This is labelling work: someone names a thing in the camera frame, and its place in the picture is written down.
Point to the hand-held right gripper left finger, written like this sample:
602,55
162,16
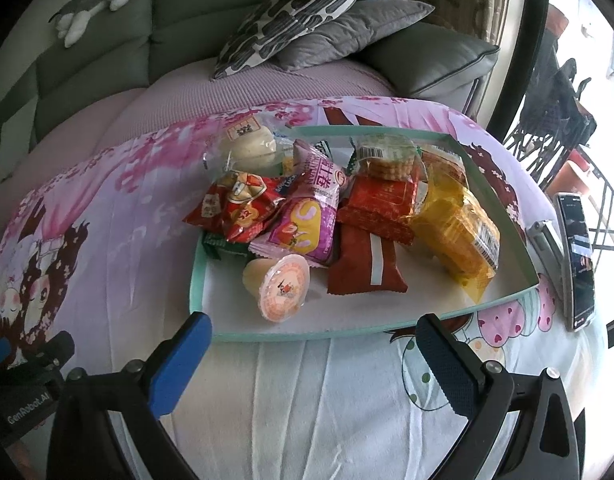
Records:
179,365

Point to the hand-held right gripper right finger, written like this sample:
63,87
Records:
447,370

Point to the mint green tray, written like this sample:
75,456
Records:
367,315

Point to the dark green snack packet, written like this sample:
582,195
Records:
214,246

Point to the cream jelly cup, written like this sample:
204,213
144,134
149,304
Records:
282,285

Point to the brown packet with white stripe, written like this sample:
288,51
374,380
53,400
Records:
367,262

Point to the orange cake packet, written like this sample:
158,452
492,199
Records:
457,230

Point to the small red snack packet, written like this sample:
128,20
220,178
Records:
212,207

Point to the red patterned snack packet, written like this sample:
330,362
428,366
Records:
382,202

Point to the red cartoon snack packet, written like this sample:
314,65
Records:
247,197

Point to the purple swiss roll packet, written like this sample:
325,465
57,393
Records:
307,215

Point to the clear cracker packet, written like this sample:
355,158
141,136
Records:
444,162

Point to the green and white cracker packet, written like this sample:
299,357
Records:
324,150
387,157

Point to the white bun packet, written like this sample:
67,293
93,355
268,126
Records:
252,147

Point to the printed cartoon blanket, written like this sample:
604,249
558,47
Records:
312,410

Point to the black smartphone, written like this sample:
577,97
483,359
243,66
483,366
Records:
577,265

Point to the black metal rack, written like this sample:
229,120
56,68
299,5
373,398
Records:
557,110

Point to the grey pillow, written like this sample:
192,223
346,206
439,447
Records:
352,35

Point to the grey-green sofa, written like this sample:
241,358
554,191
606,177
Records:
187,10

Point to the black and white patterned pillow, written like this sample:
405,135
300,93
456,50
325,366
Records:
297,15

